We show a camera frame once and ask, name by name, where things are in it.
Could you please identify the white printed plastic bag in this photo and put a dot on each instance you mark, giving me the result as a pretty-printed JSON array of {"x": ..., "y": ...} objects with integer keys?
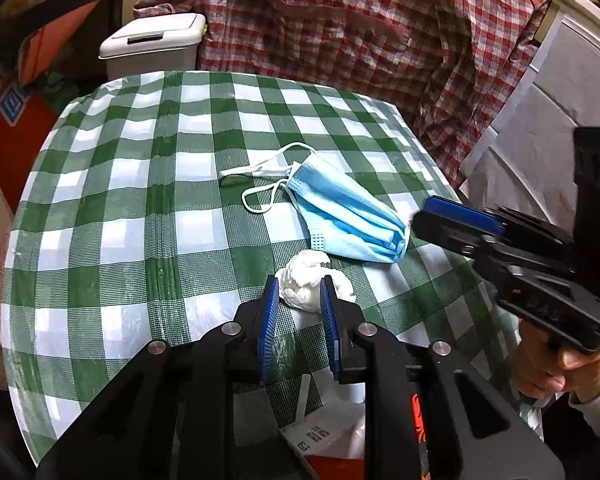
[{"x": 330, "y": 425}]

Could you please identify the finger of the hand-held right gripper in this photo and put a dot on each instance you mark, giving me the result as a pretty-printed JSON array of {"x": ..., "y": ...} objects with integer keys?
[
  {"x": 460, "y": 212},
  {"x": 445, "y": 232}
]

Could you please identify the red cardboard box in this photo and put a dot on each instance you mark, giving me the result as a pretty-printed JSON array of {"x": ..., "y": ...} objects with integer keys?
[{"x": 25, "y": 135}]

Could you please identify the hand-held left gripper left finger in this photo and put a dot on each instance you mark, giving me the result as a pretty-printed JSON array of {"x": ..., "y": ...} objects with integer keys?
[{"x": 269, "y": 330}]

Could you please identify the white cabinet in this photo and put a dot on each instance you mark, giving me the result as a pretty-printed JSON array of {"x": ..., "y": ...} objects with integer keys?
[{"x": 585, "y": 35}]

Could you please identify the red plaid shirt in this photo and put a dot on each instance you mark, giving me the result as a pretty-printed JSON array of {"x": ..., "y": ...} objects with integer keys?
[{"x": 330, "y": 25}]

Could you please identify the white lidded bin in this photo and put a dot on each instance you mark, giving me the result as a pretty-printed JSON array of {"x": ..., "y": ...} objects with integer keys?
[{"x": 150, "y": 50}]

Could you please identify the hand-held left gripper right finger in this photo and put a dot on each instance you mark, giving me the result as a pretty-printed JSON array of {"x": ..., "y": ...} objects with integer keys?
[{"x": 330, "y": 330}]

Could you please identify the white tissue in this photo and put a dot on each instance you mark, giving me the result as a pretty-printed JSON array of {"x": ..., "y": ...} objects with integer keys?
[{"x": 302, "y": 280}]

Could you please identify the blue face mask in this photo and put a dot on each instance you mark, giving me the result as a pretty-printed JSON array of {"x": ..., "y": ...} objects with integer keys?
[{"x": 345, "y": 215}]

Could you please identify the person's right hand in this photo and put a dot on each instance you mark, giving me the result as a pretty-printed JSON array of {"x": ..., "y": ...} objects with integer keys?
[{"x": 545, "y": 370}]

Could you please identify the green checked tablecloth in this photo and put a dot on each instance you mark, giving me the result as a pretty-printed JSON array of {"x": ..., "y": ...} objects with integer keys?
[{"x": 130, "y": 210}]

